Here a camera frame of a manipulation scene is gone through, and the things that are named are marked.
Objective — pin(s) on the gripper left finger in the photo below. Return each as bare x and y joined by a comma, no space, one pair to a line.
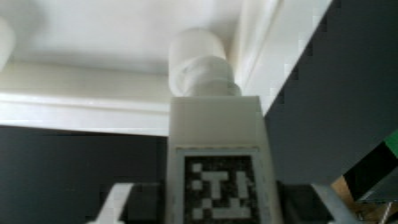
132,205

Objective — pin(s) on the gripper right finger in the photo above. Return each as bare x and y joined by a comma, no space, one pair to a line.
311,205

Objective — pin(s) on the white table leg with tag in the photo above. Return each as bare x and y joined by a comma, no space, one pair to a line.
221,188

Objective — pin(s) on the white square tabletop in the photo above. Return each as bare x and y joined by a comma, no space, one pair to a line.
84,54

